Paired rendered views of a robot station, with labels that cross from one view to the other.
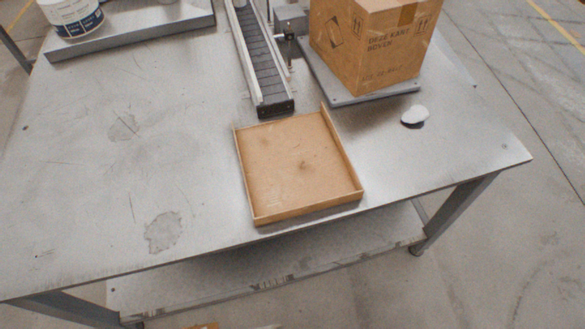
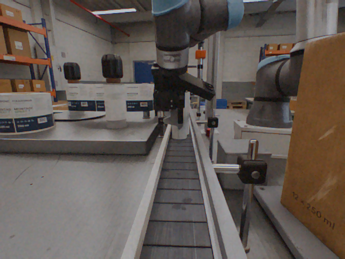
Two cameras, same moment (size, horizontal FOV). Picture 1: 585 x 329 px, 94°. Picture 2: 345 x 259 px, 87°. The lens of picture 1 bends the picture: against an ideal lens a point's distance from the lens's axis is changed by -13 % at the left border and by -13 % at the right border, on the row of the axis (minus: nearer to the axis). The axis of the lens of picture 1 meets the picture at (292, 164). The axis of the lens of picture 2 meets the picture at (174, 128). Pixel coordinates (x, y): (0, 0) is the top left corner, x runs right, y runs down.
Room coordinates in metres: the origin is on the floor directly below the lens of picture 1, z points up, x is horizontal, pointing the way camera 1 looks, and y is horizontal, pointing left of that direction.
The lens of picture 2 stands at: (0.61, 0.03, 1.06)
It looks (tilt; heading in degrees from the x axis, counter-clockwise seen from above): 14 degrees down; 17
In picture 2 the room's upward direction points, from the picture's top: straight up
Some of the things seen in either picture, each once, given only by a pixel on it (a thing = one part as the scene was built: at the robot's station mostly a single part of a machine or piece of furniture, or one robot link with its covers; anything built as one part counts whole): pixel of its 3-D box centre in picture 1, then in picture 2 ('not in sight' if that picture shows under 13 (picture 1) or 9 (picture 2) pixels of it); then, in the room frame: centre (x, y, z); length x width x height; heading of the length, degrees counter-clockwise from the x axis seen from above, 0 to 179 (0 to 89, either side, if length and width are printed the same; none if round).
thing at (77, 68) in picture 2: not in sight; (74, 89); (1.45, 0.87, 1.04); 0.09 x 0.09 x 0.29
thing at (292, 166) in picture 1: (292, 157); not in sight; (0.46, 0.00, 0.85); 0.30 x 0.26 x 0.04; 14
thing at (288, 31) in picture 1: (282, 47); (231, 198); (0.84, 0.02, 0.91); 0.07 x 0.03 x 0.16; 104
